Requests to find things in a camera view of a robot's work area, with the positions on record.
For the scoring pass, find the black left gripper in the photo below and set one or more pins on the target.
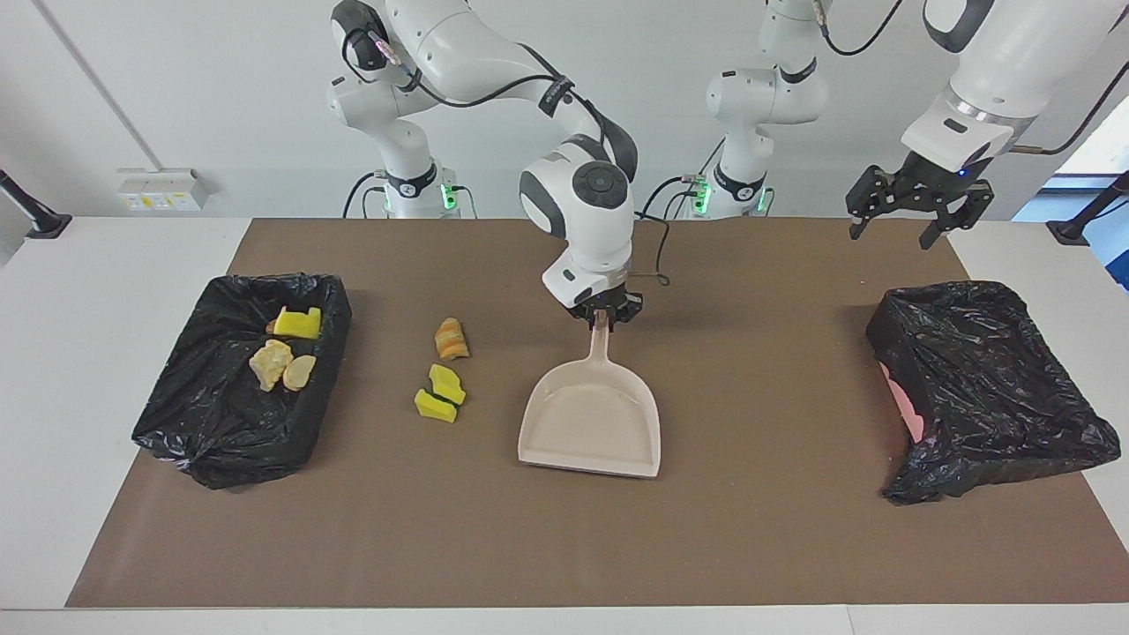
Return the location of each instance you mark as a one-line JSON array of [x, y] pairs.
[[930, 185]]

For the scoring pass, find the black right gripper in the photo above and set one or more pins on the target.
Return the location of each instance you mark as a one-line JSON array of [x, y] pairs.
[[631, 304]]

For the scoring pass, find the beige plastic dustpan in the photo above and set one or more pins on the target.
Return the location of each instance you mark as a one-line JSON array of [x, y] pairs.
[[591, 423]]

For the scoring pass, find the striped orange bread piece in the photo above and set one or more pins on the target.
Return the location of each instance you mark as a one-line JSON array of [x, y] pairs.
[[451, 340]]

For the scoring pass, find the yellow green sponge piece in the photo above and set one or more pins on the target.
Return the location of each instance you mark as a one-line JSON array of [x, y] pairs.
[[434, 407]]

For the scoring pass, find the notched yellow sponge piece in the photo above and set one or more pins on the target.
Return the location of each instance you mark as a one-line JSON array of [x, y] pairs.
[[298, 324]]

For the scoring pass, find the rounded pale scrap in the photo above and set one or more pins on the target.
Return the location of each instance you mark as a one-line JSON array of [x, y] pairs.
[[300, 372]]

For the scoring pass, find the angular pale scrap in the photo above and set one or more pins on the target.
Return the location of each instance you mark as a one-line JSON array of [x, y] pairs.
[[269, 363]]

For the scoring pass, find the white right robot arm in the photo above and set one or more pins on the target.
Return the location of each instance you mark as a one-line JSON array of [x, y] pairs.
[[582, 220]]

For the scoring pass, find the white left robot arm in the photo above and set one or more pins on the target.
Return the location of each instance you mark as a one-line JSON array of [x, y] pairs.
[[767, 97]]

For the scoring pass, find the black plastic trash bag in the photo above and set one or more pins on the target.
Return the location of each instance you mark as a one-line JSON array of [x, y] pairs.
[[988, 379], [220, 423]]

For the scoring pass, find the pink plastic bin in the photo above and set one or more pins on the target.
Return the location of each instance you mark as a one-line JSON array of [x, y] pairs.
[[907, 410]]

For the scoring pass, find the brown table mat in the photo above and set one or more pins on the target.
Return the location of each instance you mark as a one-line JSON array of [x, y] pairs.
[[564, 547]]

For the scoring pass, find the black camera stand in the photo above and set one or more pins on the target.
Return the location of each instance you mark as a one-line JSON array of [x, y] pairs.
[[1069, 231], [48, 225]]

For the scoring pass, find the white wall socket box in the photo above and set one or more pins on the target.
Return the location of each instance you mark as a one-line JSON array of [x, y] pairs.
[[163, 190]]

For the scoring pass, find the white wall conduit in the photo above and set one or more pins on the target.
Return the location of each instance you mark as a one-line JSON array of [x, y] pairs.
[[91, 75]]

